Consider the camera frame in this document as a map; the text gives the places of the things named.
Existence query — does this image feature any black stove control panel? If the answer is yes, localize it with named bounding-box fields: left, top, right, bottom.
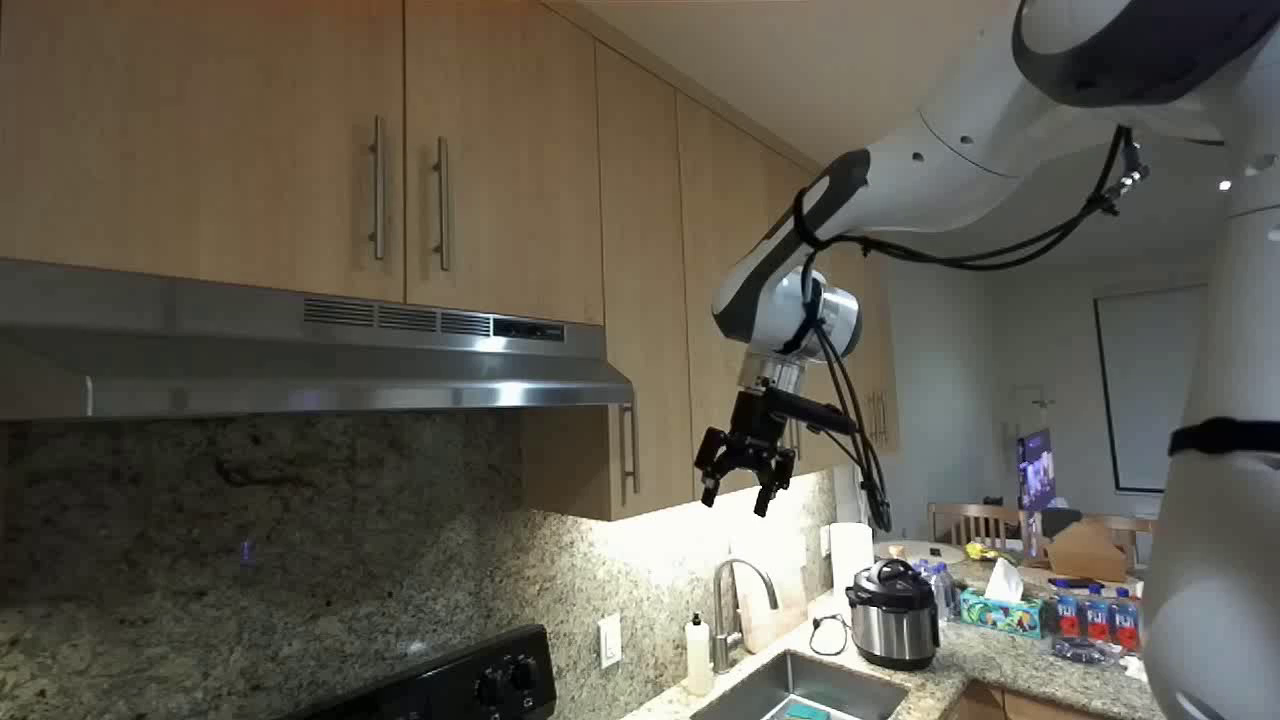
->
left=295, top=620, right=559, bottom=720

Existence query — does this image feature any stainless steel sink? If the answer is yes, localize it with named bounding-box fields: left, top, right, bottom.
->
left=688, top=647, right=917, bottom=720

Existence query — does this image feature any white wall board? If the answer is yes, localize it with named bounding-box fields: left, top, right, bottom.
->
left=1094, top=284, right=1213, bottom=495

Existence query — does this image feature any purple blue printed bag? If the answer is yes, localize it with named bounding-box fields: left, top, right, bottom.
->
left=1012, top=427, right=1065, bottom=520

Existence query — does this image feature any stainless steel range hood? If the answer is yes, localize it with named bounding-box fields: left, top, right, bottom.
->
left=0, top=257, right=642, bottom=422

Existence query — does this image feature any wooden chair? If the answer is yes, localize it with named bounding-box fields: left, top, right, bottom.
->
left=927, top=495, right=1028, bottom=550

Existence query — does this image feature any white wall outlet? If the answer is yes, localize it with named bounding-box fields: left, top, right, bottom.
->
left=591, top=610, right=630, bottom=672

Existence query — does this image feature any silver black pressure cooker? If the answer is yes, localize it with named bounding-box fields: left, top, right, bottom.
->
left=841, top=555, right=945, bottom=672

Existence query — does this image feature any tall light wood cabinet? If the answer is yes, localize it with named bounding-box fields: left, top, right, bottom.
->
left=515, top=41, right=701, bottom=523

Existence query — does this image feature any black hood control panel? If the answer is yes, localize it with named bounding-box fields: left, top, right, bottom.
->
left=487, top=315, right=570, bottom=342

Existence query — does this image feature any clear water bottle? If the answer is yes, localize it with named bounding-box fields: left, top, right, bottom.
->
left=919, top=542, right=961, bottom=620

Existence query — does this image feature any brown paper bag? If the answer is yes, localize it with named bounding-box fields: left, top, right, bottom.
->
left=1046, top=514, right=1139, bottom=589

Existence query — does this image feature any tall light wood cabinet door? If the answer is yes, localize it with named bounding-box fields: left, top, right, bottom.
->
left=677, top=92, right=809, bottom=504

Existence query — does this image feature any teal tissue box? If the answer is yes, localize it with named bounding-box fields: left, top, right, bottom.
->
left=955, top=555, right=1048, bottom=640

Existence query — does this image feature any wide light wood cabinet door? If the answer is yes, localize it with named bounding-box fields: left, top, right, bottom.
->
left=0, top=0, right=410, bottom=304

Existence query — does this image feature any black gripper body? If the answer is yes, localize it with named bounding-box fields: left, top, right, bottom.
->
left=724, top=384, right=809, bottom=472

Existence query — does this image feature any silver bar cabinet handle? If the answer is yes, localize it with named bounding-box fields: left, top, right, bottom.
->
left=617, top=399, right=645, bottom=500
left=362, top=116, right=397, bottom=264
left=426, top=130, right=462, bottom=280

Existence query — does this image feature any plastic wrapped bottle pack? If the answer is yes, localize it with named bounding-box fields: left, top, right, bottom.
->
left=1046, top=577, right=1150, bottom=666

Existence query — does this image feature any silver kitchen faucet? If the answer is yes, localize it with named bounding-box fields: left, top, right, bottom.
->
left=710, top=555, right=783, bottom=674

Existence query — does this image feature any white soap bottle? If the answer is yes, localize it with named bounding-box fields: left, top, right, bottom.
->
left=682, top=610, right=719, bottom=699

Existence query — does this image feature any white paper towel roll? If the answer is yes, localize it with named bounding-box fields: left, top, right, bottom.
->
left=827, top=514, right=880, bottom=597

